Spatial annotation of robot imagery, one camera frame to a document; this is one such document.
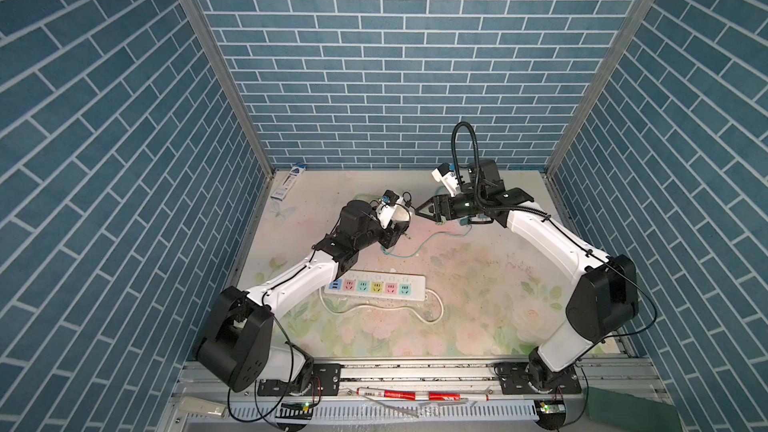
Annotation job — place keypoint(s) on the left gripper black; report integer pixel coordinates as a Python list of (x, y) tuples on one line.
[(390, 237)]

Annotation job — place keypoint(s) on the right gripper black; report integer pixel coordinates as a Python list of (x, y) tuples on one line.
[(438, 208)]

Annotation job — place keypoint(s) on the white power strip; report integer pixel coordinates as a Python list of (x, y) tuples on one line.
[(372, 284)]

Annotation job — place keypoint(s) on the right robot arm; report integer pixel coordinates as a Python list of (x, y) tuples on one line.
[(605, 293)]

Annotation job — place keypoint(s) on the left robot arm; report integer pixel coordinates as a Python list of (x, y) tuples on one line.
[(236, 338)]

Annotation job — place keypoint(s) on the blue white small box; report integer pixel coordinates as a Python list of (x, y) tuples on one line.
[(288, 182)]

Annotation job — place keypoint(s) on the beige remote box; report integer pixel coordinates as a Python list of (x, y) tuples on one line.
[(202, 407)]

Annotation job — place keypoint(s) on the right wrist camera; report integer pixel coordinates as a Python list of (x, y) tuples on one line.
[(446, 175)]

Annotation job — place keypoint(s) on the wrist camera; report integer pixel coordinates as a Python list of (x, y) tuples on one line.
[(446, 175), (389, 199)]

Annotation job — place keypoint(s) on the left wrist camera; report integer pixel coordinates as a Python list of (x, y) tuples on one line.
[(389, 199)]

